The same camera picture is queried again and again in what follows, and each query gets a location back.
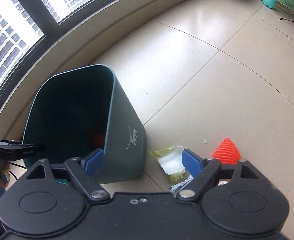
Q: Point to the dark green trash bin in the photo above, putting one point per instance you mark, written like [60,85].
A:
[78,111]

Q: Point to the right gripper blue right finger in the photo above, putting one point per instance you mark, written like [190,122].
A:
[192,162]

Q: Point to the silver foil wrapper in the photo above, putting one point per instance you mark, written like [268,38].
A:
[174,189]

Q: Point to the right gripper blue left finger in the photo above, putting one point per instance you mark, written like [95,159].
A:
[93,162]

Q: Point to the black window frame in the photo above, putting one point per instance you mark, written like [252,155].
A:
[52,31]

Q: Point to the orange foam fruit net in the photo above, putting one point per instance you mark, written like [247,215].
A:
[227,152]

